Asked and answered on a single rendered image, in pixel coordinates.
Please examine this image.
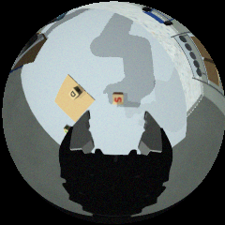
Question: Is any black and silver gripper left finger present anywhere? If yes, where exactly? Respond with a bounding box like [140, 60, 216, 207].
[59, 111, 95, 179]

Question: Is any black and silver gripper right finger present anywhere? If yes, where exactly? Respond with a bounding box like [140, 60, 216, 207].
[138, 112, 173, 183]

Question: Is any tan square mat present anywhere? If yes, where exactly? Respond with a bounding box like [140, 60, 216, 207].
[55, 75, 95, 123]

